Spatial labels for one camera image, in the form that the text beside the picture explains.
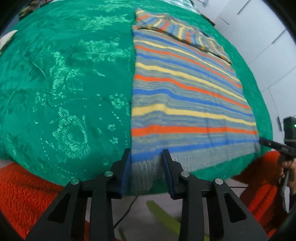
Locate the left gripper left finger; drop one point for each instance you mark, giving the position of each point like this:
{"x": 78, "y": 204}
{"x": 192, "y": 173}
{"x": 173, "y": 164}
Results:
{"x": 65, "y": 218}

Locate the striped knit sweater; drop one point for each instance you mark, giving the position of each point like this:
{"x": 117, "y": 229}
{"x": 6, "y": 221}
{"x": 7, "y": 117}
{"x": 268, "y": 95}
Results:
{"x": 186, "y": 98}

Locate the orange fleece trousers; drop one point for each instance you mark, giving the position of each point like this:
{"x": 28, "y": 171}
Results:
{"x": 25, "y": 196}

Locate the white wardrobe doors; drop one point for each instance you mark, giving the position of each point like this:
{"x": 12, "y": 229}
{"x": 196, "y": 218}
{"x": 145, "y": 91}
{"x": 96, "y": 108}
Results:
{"x": 266, "y": 46}

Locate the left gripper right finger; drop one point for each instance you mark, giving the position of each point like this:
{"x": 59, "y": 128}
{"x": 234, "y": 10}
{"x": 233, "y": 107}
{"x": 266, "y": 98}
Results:
{"x": 208, "y": 204}

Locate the person's right hand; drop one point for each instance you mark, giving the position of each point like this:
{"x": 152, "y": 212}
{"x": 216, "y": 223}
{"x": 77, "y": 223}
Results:
{"x": 289, "y": 175}

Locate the green floral bedspread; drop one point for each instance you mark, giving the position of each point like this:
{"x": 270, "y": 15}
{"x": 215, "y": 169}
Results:
{"x": 66, "y": 90}

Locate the checkered teal bed sheet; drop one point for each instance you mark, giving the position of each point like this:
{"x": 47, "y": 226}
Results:
{"x": 188, "y": 4}

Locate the yellow-green strip on floor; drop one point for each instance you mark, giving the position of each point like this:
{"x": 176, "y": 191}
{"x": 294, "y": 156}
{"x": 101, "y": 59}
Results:
{"x": 166, "y": 219}

